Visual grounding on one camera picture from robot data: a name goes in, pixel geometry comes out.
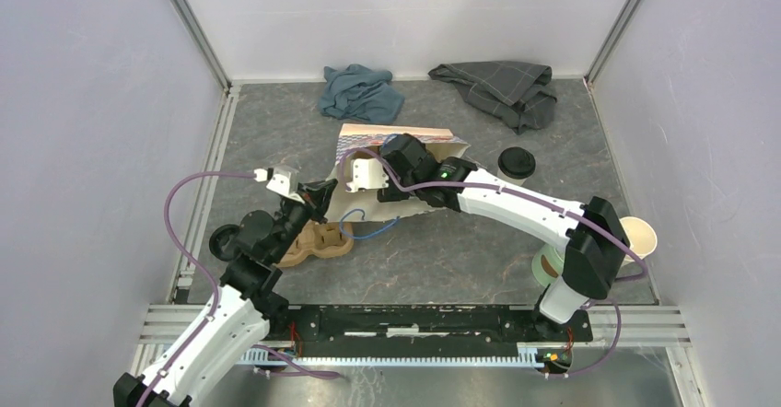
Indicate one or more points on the grey plaid cloth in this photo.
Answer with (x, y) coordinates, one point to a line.
(516, 93)

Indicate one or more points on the blue cloth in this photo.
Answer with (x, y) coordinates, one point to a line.
(359, 93)

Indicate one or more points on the black coffee cup lid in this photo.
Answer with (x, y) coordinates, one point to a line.
(517, 162)

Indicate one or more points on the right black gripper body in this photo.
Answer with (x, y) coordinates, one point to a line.
(393, 192)

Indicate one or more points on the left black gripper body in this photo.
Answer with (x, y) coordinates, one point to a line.
(311, 205)

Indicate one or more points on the remaining black coffee lid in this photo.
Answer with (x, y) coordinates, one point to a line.
(221, 243)

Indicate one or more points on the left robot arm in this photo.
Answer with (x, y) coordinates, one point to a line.
(244, 306)

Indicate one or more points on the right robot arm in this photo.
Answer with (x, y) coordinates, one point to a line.
(590, 235)

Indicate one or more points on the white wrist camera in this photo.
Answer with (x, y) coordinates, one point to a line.
(366, 174)
(281, 180)

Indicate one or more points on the green cup holder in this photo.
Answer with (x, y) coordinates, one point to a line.
(547, 264)

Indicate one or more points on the brown cardboard cup carrier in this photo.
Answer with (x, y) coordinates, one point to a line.
(323, 241)

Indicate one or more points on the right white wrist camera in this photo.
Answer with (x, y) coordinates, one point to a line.
(366, 174)

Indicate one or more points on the white paper coffee cup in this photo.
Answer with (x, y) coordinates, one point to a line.
(510, 179)

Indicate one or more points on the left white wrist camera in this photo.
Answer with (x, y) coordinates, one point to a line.
(281, 180)

